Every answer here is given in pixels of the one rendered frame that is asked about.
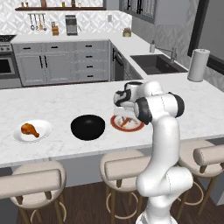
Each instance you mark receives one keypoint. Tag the small yellow jar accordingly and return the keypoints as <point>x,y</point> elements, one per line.
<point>127,33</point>

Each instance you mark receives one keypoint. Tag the dark wooden wall shelf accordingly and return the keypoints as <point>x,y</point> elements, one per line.
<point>58,8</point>

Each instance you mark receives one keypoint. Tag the hanging kitchen tools rail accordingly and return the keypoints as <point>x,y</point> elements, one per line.
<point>40,24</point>

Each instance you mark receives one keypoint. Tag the beige bar stool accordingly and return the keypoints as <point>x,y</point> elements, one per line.
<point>122,169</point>
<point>32,180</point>
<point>204,157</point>

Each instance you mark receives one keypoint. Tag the wooden knife block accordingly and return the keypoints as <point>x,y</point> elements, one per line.
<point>55,30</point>

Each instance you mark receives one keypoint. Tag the small brown shelf bottle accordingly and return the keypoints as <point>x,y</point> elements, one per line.
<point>22,4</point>
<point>26,4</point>

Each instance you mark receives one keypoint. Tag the brown shelf jar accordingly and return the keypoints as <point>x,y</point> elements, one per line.
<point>43,3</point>

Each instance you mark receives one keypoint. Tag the small yellow shelf bottle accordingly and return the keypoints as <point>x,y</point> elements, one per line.
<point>63,4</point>

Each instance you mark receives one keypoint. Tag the dark shelf bottle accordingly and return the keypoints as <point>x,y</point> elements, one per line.
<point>73,3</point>

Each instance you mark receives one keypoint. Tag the dark dishwasher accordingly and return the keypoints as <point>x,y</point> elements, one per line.
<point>119,68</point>

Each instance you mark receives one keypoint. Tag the white wall socket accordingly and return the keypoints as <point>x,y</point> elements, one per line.
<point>109,18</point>

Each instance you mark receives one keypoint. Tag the dark sink basin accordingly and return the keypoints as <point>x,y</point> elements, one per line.
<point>157,64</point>

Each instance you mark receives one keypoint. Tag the white plate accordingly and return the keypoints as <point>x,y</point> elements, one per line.
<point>43,128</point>

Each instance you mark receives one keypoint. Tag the white paper towel roll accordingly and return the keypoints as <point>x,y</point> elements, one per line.
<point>199,65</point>

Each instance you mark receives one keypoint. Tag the white soap dispenser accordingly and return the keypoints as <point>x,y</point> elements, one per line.
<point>152,47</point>

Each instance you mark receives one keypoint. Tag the grey base cupboards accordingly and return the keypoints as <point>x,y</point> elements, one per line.
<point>61,64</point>

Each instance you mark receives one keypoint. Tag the black framed window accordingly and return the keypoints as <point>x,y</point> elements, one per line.
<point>214,32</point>

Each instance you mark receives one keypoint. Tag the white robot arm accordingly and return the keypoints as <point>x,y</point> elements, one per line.
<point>162,137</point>

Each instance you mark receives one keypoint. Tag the grey wall cupboards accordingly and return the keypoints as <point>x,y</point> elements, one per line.
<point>163,10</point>

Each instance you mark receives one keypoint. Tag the orange carrot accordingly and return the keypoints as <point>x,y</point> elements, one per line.
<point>125,122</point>

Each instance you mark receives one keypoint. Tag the red rimmed plate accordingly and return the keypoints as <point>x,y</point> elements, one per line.
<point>128,129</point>

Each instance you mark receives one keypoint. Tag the chicken drumstick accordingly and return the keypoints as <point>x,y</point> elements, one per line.
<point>27,128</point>

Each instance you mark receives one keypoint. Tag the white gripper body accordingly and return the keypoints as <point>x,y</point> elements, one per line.
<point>122,112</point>

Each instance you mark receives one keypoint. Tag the grey sink tap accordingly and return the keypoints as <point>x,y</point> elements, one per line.
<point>172,54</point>

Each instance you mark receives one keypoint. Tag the steel coffee machine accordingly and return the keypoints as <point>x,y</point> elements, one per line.
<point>71,26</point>

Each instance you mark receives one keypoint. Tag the black bowl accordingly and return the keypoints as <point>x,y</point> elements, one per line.
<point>87,128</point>

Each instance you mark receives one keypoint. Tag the steel oven with hob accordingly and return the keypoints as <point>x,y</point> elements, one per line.
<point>7,67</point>

